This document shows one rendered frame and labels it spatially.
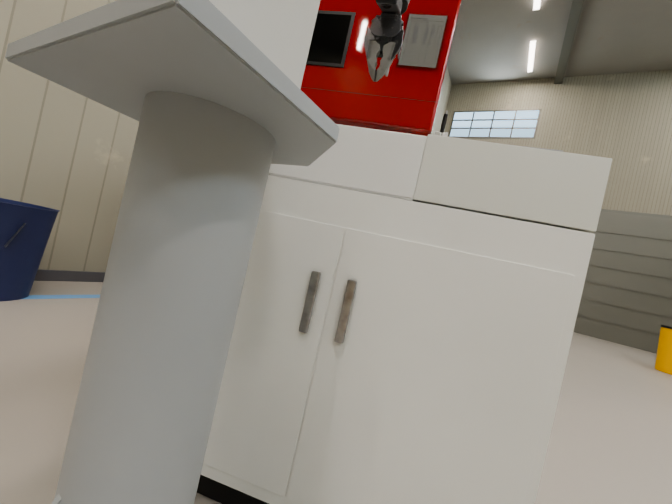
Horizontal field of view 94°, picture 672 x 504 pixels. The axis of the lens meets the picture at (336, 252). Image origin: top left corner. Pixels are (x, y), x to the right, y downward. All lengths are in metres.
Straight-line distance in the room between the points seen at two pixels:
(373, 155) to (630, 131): 10.95
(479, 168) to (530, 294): 0.27
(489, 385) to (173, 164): 0.67
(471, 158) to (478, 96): 11.33
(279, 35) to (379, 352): 0.59
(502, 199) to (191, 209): 0.58
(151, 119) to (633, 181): 11.00
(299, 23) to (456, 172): 0.41
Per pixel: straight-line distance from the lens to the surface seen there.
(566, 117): 11.56
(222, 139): 0.38
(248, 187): 0.40
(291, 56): 0.51
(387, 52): 0.88
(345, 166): 0.73
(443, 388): 0.73
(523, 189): 0.74
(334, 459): 0.82
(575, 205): 0.77
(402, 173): 0.72
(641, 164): 11.28
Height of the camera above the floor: 0.67
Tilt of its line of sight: level
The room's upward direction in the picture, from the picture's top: 13 degrees clockwise
